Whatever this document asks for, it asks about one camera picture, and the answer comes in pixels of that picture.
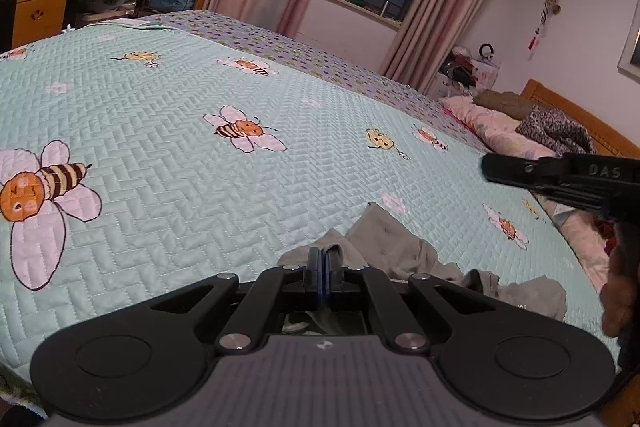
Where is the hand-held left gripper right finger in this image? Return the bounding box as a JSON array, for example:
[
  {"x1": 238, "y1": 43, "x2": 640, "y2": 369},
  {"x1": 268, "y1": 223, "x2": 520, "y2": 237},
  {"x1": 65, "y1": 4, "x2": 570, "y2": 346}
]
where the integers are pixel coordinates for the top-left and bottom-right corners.
[{"x1": 326, "y1": 246, "x2": 501, "y2": 354}]

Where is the bee print quilted blanket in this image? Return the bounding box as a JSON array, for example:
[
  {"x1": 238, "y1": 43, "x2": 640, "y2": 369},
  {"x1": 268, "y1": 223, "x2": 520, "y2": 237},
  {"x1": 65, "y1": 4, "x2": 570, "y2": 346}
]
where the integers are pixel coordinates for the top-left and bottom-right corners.
[{"x1": 0, "y1": 24, "x2": 621, "y2": 408}]

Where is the purple floral bedsheet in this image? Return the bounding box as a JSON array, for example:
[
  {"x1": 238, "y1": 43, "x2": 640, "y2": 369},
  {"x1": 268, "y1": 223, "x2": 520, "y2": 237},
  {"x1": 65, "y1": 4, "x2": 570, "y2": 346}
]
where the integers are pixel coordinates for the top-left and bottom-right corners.
[{"x1": 140, "y1": 9, "x2": 493, "y2": 152}]

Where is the grey t-shirt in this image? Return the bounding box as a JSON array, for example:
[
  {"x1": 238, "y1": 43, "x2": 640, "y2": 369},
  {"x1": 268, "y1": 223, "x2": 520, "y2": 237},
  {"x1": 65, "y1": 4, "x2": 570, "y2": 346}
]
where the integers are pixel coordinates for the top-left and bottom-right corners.
[{"x1": 280, "y1": 202, "x2": 568, "y2": 338}]

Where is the person's right hand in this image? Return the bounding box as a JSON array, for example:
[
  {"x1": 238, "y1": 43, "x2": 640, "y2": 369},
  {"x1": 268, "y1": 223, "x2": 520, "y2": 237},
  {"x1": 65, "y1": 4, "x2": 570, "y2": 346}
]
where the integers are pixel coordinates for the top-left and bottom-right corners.
[{"x1": 601, "y1": 222, "x2": 640, "y2": 370}]

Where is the dark floral garment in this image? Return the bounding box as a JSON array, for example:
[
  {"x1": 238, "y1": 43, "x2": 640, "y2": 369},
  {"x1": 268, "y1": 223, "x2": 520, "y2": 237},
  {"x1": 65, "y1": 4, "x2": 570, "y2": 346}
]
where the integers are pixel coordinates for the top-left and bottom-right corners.
[{"x1": 515, "y1": 104, "x2": 596, "y2": 158}]

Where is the hanging wall ornament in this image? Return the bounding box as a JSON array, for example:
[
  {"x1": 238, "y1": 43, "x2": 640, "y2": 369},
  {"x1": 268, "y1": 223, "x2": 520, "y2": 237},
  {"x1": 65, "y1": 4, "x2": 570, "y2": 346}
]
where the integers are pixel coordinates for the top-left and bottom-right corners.
[{"x1": 527, "y1": 0, "x2": 562, "y2": 62}]

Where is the framed wall picture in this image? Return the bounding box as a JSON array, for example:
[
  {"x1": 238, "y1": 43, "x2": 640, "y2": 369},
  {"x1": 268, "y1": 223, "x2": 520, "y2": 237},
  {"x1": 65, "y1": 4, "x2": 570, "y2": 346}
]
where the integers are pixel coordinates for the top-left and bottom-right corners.
[{"x1": 617, "y1": 22, "x2": 640, "y2": 82}]

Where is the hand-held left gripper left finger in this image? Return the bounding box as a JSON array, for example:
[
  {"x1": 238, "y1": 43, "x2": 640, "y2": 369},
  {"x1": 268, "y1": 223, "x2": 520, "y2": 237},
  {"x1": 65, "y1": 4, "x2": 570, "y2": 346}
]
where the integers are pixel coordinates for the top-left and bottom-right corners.
[{"x1": 150, "y1": 247, "x2": 325, "y2": 354}]

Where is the brown cushion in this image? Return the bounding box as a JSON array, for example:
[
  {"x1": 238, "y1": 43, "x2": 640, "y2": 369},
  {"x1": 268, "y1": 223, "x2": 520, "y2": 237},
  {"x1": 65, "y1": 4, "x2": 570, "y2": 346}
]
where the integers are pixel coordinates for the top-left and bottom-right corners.
[{"x1": 472, "y1": 89, "x2": 538, "y2": 120}]

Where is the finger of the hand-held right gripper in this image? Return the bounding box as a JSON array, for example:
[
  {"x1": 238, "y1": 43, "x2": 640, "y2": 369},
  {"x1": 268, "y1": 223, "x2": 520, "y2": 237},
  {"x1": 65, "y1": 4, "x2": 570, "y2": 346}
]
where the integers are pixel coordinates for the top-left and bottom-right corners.
[{"x1": 481, "y1": 153, "x2": 568, "y2": 192}]

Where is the wooden headboard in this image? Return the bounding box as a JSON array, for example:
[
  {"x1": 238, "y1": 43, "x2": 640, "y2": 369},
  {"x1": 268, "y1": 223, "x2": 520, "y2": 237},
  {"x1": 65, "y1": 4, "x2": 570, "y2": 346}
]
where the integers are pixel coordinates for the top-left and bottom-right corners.
[{"x1": 520, "y1": 78, "x2": 640, "y2": 168}]

